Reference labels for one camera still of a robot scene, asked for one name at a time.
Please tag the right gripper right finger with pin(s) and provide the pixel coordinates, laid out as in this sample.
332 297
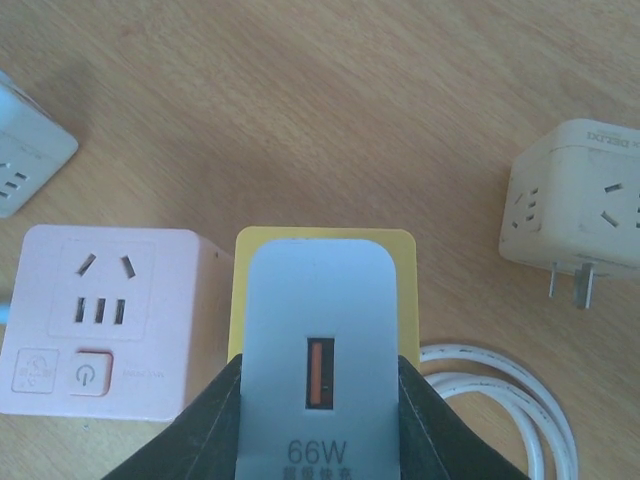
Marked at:
434 443

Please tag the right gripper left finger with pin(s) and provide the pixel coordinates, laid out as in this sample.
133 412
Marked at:
201 443

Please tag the white 66W charger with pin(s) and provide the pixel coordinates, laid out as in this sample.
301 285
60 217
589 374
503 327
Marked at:
319 381

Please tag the pink cube socket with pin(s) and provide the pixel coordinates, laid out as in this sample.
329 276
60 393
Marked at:
114 322

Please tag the yellow cube socket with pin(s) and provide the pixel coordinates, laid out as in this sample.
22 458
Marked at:
400 244

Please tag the beige cube socket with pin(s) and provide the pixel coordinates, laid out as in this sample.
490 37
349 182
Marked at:
572 205

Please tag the white cube socket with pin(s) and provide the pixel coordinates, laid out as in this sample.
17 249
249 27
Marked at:
34 147

